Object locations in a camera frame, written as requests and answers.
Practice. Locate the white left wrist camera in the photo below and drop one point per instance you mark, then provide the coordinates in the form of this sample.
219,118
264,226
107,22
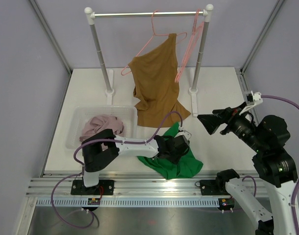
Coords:
183,132

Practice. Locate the green tank top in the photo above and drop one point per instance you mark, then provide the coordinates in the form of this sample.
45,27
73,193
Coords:
187,167

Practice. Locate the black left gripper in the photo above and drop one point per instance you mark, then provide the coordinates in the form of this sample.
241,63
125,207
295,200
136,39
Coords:
174,159

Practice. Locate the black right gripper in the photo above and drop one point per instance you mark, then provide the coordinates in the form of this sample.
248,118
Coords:
228,115

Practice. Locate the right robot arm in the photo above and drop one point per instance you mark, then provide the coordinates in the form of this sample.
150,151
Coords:
273,164

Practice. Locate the white and silver clothes rack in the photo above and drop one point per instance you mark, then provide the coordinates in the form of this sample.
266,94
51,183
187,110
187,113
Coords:
108,75

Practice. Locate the brown tank top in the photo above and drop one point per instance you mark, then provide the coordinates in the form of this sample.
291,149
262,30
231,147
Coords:
154,74

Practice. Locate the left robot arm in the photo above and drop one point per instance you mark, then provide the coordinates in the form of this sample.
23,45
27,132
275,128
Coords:
101,149

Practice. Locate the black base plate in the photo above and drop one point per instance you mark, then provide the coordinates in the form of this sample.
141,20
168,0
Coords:
106,187
211,188

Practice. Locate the mauve pink tank top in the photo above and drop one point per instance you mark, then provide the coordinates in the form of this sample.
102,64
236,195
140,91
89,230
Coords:
100,123

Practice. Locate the pink hanger of brown top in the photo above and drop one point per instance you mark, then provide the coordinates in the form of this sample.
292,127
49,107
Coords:
154,34

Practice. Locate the white plastic basket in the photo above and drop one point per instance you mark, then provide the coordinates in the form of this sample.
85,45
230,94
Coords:
127,114

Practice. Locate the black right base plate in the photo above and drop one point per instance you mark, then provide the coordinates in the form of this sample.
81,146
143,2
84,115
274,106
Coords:
211,188

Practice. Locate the pink hanger of green top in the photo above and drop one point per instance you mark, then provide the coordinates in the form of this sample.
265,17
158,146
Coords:
196,33

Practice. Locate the aluminium mounting rail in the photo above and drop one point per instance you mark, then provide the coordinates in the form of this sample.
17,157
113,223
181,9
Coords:
129,184

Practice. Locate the white slotted cable duct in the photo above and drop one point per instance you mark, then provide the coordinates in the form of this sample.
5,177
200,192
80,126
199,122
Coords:
129,202

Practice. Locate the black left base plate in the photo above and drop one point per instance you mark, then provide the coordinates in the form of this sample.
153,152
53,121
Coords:
106,187

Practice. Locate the pink hanger of mauve top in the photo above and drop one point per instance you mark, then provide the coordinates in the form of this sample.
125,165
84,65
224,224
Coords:
195,22

